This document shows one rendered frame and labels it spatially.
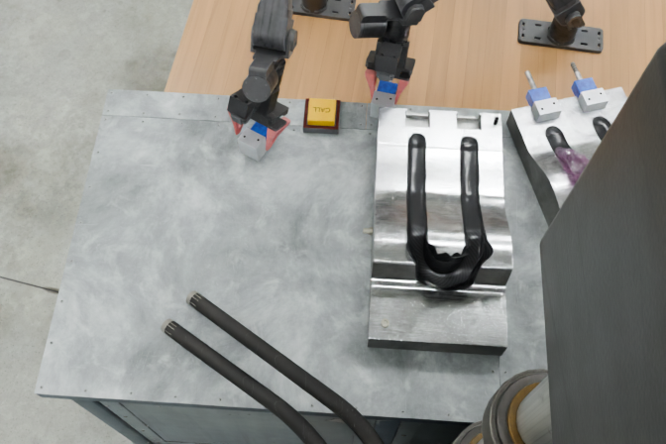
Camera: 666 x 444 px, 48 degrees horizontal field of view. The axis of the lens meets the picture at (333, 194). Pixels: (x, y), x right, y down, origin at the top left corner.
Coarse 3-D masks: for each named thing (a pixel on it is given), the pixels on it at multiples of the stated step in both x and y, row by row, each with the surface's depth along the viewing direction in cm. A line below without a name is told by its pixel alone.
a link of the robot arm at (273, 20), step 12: (264, 0) 144; (276, 0) 144; (288, 0) 145; (264, 12) 145; (276, 12) 144; (288, 12) 145; (264, 24) 145; (276, 24) 145; (288, 24) 146; (252, 36) 146; (264, 36) 146; (276, 36) 145; (276, 48) 147
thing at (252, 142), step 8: (248, 128) 163; (256, 128) 164; (264, 128) 164; (240, 136) 162; (248, 136) 162; (256, 136) 162; (264, 136) 163; (240, 144) 163; (248, 144) 161; (256, 144) 161; (264, 144) 163; (248, 152) 164; (256, 152) 162; (264, 152) 165; (256, 160) 165
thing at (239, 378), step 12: (168, 324) 145; (168, 336) 145; (180, 336) 144; (192, 336) 144; (192, 348) 142; (204, 348) 142; (204, 360) 141; (216, 360) 140; (228, 360) 141; (228, 372) 138; (240, 372) 138; (240, 384) 137; (252, 384) 136; (252, 396) 136; (264, 396) 135
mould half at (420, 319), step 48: (384, 144) 157; (432, 144) 157; (480, 144) 157; (384, 192) 152; (432, 192) 152; (480, 192) 152; (384, 240) 142; (432, 240) 142; (384, 288) 145; (432, 288) 145; (480, 288) 145; (384, 336) 141; (432, 336) 141; (480, 336) 141
